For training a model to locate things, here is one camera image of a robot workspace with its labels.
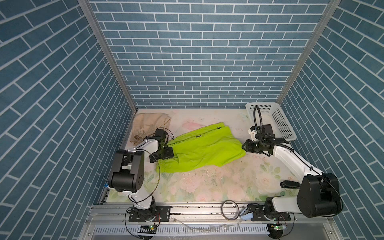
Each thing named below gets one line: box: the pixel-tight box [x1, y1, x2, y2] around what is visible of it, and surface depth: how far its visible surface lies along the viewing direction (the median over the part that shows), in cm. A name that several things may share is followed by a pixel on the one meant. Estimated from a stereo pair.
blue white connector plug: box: [240, 212, 254, 221], surface depth 73 cm
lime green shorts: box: [156, 122, 247, 173], surface depth 93 cm
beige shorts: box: [130, 112, 172, 144], surface depth 110 cm
